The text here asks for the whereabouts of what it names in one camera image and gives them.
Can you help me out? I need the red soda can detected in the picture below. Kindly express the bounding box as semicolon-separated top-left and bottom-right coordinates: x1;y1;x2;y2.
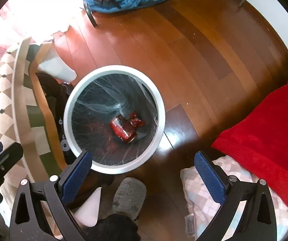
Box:
110;115;137;143

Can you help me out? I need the red wrapper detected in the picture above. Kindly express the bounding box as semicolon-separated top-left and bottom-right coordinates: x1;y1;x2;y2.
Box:
129;111;146;129

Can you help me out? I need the white round trash bin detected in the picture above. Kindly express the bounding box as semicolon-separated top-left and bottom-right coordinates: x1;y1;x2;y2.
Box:
64;65;166;175

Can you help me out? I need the checkered tablecloth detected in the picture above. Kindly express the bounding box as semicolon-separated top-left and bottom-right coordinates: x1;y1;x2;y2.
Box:
0;36;77;206

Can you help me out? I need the grey slipper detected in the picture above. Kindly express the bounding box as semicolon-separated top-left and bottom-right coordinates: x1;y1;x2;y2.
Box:
112;177;147;221

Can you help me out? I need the red blanket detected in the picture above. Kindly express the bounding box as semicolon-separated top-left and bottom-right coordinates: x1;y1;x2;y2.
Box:
212;81;288;206

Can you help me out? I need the black clothes rack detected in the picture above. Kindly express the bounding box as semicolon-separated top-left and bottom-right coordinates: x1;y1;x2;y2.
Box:
73;0;99;29

